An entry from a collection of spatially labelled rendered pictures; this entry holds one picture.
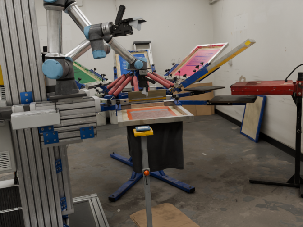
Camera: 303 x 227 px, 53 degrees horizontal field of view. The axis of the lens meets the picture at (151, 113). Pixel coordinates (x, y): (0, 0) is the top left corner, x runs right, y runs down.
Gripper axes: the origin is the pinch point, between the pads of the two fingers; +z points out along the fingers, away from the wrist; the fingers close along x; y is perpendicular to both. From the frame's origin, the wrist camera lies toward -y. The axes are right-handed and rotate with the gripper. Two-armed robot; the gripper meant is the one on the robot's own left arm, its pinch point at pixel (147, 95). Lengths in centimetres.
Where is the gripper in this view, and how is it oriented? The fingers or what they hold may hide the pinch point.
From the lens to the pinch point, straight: 287.9
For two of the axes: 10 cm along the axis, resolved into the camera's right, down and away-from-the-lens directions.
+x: 1.2, 1.8, -9.8
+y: -9.9, 0.8, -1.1
